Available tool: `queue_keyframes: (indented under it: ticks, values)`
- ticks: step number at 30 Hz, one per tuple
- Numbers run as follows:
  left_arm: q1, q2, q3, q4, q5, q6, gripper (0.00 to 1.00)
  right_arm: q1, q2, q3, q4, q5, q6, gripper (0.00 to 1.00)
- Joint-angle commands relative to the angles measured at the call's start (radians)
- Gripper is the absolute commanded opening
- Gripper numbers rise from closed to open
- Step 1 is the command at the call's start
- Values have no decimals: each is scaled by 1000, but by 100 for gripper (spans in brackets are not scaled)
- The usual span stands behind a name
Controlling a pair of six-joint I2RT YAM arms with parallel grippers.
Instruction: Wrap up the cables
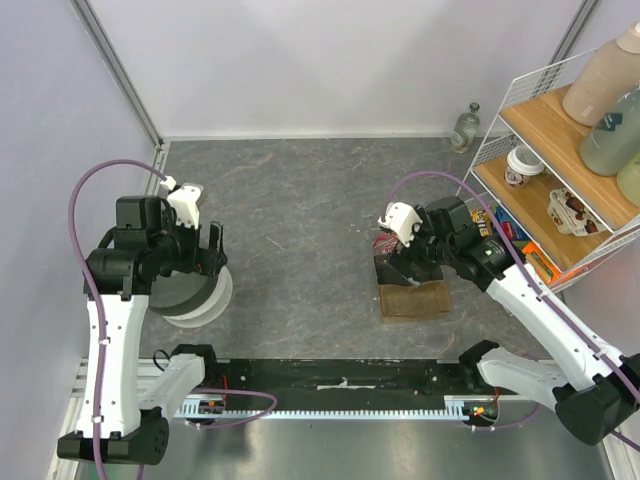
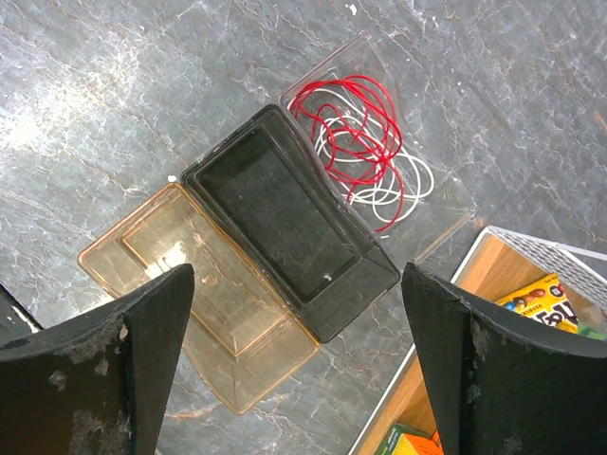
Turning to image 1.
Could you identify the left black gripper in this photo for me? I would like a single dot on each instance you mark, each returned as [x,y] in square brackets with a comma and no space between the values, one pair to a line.
[202,259]

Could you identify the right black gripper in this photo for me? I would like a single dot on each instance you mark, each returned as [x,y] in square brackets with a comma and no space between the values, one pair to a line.
[407,261]

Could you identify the dark grey cable spool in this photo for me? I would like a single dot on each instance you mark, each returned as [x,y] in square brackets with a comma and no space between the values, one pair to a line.
[180,293]

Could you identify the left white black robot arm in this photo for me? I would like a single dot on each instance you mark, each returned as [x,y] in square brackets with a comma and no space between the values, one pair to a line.
[150,239]

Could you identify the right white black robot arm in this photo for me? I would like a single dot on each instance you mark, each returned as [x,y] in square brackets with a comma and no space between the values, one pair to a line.
[592,387]

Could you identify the yellow candy bag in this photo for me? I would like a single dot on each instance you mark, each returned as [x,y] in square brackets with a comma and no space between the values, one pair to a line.
[481,218]

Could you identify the blue snack box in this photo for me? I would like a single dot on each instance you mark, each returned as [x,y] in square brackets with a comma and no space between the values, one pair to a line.
[510,227]

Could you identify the orange snack box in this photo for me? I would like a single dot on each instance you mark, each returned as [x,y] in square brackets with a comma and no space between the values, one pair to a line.
[543,266]

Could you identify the white paper cup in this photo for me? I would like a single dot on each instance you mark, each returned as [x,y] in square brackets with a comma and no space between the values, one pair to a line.
[522,164]

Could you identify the glass bottle green cap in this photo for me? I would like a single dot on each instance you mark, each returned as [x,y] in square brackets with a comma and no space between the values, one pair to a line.
[465,129]

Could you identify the white pudding cup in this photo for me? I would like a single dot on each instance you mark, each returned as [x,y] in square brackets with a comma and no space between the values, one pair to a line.
[571,216]

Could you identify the light green bottle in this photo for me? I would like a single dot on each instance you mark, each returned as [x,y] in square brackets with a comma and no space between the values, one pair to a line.
[628,181]

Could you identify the green liquid bottle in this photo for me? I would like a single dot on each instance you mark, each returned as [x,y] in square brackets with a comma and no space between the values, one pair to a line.
[614,140]

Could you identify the beige plastic bottle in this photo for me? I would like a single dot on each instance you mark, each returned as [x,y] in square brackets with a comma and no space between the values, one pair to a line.
[611,71]

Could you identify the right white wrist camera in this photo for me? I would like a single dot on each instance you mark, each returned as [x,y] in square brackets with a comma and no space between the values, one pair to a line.
[402,220]

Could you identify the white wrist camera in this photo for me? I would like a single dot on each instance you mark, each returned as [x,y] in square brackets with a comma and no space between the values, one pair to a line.
[402,220]
[184,200]

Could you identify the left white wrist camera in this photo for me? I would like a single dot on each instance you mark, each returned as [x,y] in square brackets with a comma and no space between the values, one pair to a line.
[184,200]

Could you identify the white cable spool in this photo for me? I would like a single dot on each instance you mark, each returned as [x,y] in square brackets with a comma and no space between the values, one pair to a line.
[212,307]

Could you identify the white wire shelf rack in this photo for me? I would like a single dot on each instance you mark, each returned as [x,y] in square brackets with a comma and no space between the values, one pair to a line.
[531,114]

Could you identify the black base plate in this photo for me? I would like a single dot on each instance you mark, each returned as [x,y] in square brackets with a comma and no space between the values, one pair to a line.
[316,384]

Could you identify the blue grey cable duct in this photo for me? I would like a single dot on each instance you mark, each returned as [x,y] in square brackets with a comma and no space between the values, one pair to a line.
[199,409]

